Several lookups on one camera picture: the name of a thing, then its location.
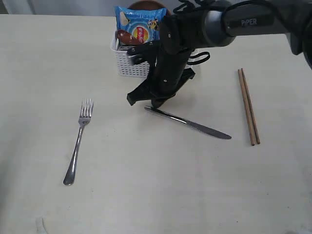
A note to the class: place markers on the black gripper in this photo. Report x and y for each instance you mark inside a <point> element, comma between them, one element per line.
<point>167,78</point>

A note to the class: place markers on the brown wooden spoon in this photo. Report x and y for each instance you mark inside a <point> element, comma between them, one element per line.
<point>125,38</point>

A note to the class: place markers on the silver foil packet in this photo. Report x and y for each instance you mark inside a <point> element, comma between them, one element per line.
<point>125,47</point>

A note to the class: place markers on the white perforated plastic basket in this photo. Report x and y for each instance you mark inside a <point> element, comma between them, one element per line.
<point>143,69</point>

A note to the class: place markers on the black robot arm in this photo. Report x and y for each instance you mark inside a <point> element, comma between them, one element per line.
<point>213,23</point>

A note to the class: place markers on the brown wooden chopstick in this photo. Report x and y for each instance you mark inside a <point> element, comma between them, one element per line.
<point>247,108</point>
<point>251,108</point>

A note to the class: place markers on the brown round plate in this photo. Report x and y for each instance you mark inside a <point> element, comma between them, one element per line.
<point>148,5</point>

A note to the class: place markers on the silver metal table knife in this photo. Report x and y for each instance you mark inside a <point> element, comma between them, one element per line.
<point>199,127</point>

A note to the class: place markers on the silver metal fork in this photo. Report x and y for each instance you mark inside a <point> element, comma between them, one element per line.
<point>84,119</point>

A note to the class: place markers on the grey backdrop curtain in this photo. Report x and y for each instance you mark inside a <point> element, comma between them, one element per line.
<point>65,7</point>

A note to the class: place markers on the blue chips snack bag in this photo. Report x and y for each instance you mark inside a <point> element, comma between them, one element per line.
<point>142,24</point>

